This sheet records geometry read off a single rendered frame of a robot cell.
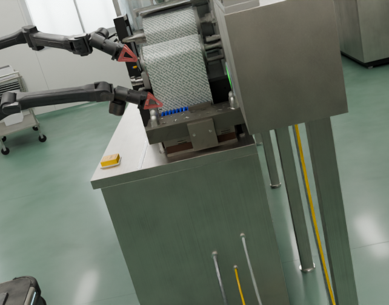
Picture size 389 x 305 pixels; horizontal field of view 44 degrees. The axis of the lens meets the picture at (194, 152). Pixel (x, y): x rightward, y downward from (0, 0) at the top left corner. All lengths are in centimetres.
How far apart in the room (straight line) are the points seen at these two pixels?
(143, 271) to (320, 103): 117
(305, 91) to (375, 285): 147
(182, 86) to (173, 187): 43
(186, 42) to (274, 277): 105
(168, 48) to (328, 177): 94
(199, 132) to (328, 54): 79
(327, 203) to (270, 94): 38
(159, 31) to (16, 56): 600
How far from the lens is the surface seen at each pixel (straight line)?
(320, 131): 133
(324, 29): 120
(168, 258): 207
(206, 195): 192
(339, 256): 151
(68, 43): 215
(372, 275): 258
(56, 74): 800
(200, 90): 205
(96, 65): 782
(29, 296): 271
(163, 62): 203
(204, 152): 188
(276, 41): 118
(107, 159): 204
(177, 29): 225
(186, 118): 191
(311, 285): 255
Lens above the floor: 154
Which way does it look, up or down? 20 degrees down
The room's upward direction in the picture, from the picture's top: 14 degrees counter-clockwise
